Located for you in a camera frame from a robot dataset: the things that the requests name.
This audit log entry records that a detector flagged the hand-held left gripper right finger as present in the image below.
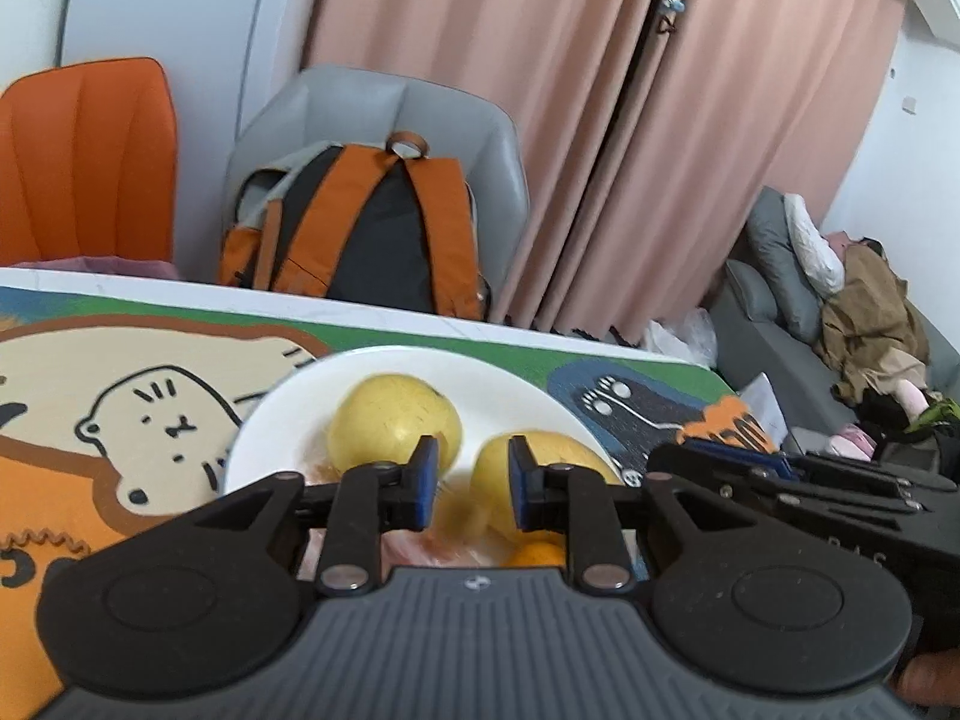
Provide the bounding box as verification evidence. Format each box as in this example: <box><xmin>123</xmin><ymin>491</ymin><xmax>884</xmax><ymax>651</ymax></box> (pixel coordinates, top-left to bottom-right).
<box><xmin>508</xmin><ymin>435</ymin><xmax>760</xmax><ymax>595</ymax></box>

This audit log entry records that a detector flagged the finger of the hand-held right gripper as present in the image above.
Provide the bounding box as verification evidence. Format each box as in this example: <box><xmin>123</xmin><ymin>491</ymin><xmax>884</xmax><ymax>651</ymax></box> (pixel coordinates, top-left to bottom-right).
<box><xmin>679</xmin><ymin>439</ymin><xmax>960</xmax><ymax>497</ymax></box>
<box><xmin>646</xmin><ymin>446</ymin><xmax>927</xmax><ymax>520</ymax></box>

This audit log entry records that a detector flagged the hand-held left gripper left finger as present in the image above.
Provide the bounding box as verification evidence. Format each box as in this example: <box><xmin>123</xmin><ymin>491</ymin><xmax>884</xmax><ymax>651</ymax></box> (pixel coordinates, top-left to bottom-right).
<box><xmin>189</xmin><ymin>435</ymin><xmax>441</xmax><ymax>595</ymax></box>

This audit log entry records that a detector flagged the mandarin orange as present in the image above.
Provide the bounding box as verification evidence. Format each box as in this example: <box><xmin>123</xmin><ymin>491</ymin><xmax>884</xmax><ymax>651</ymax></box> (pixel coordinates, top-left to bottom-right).
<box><xmin>505</xmin><ymin>540</ymin><xmax>569</xmax><ymax>569</ymax></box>

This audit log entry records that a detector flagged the white plate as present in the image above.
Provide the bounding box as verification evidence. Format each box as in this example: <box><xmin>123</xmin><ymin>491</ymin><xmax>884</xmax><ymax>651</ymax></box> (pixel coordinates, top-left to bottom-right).
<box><xmin>223</xmin><ymin>345</ymin><xmax>625</xmax><ymax>580</ymax></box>

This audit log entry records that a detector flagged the person's right hand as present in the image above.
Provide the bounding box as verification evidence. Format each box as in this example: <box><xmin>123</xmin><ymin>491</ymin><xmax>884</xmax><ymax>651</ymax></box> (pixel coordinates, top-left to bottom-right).
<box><xmin>896</xmin><ymin>649</ymin><xmax>960</xmax><ymax>707</ymax></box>

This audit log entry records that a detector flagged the white paper sheet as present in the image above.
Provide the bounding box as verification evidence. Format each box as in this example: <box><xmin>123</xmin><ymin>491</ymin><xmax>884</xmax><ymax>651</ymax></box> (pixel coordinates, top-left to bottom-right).
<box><xmin>737</xmin><ymin>373</ymin><xmax>790</xmax><ymax>445</ymax></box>

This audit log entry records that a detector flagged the pink grapefruit slice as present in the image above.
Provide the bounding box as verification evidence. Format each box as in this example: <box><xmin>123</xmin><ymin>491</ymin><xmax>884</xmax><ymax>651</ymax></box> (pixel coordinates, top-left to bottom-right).
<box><xmin>381</xmin><ymin>529</ymin><xmax>505</xmax><ymax>569</ymax></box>

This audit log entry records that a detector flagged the grey sofa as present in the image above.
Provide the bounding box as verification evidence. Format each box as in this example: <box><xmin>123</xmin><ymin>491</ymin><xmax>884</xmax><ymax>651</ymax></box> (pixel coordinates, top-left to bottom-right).
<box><xmin>709</xmin><ymin>259</ymin><xmax>960</xmax><ymax>477</ymax></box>

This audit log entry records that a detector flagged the clear plastic bag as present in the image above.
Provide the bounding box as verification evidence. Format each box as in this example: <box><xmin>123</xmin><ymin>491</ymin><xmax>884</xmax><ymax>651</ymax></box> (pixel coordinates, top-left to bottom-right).
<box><xmin>643</xmin><ymin>307</ymin><xmax>719</xmax><ymax>370</ymax></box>

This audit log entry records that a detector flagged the brown clothing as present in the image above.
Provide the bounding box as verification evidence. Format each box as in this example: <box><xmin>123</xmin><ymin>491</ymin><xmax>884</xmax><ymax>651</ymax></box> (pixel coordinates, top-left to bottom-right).
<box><xmin>813</xmin><ymin>238</ymin><xmax>932</xmax><ymax>402</ymax></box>

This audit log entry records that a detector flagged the grey pillow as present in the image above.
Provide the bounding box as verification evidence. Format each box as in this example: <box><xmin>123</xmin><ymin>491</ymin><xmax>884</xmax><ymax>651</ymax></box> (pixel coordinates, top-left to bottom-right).
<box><xmin>745</xmin><ymin>187</ymin><xmax>826</xmax><ymax>344</ymax></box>

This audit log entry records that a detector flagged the white cushion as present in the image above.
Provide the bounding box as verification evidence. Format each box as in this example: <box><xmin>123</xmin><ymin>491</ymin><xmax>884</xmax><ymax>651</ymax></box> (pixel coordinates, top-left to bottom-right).
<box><xmin>783</xmin><ymin>193</ymin><xmax>845</xmax><ymax>298</ymax></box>

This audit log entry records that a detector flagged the orange and black backpack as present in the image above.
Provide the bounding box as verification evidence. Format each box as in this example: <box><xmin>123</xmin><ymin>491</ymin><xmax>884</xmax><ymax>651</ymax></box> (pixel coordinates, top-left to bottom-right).
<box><xmin>218</xmin><ymin>131</ymin><xmax>493</xmax><ymax>322</ymax></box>

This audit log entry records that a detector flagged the cartoon printed table mat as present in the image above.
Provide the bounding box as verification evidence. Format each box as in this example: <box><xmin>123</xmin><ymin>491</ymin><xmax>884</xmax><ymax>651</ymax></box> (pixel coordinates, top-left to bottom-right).
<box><xmin>0</xmin><ymin>285</ymin><xmax>785</xmax><ymax>720</ymax></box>

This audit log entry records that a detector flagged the pink curtain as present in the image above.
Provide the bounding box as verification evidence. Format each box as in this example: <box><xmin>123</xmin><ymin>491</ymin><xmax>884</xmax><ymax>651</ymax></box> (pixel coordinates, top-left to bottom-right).
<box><xmin>300</xmin><ymin>0</ymin><xmax>905</xmax><ymax>350</ymax></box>

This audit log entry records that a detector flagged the grey chair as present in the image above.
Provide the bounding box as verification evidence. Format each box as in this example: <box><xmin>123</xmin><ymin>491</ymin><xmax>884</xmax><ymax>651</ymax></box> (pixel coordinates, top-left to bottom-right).
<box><xmin>225</xmin><ymin>64</ymin><xmax>531</xmax><ymax>323</ymax></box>

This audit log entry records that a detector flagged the orange chair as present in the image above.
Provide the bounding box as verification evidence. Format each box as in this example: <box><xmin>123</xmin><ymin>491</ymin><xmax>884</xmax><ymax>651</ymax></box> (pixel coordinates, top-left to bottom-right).
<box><xmin>0</xmin><ymin>57</ymin><xmax>179</xmax><ymax>271</ymax></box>

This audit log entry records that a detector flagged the brown wavy cord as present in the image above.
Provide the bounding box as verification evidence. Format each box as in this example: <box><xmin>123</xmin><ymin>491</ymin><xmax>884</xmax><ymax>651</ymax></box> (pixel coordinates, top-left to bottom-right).
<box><xmin>0</xmin><ymin>528</ymin><xmax>88</xmax><ymax>554</ymax></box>

